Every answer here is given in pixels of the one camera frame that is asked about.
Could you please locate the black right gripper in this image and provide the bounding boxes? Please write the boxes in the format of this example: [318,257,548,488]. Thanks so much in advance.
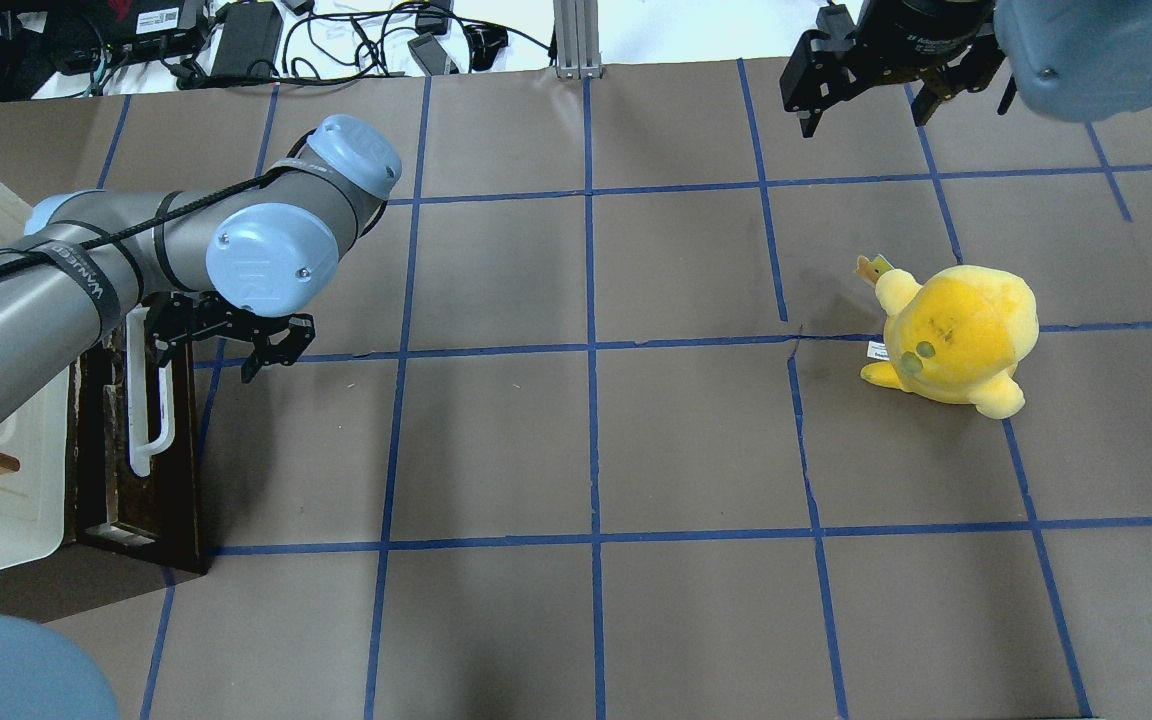
[780,1,1005,138]

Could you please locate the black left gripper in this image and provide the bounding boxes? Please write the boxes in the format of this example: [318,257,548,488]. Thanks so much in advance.
[145,291,316,384]

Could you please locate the white drawer handle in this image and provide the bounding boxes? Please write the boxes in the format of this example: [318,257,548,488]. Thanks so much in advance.
[126,306,179,478]

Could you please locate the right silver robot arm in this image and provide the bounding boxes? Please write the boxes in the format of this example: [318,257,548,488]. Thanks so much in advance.
[780,1,1152,138]

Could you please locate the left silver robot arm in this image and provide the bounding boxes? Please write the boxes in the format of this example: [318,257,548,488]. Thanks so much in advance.
[0,114,403,425]

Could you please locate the yellow plush toy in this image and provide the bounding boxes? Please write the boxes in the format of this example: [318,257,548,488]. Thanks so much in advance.
[856,255,1041,420]

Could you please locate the black laptop charger brick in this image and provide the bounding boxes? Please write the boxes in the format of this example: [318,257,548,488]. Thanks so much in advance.
[206,1,283,88]

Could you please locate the aluminium frame post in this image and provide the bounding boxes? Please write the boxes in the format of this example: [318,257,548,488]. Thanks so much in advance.
[552,0,604,81]

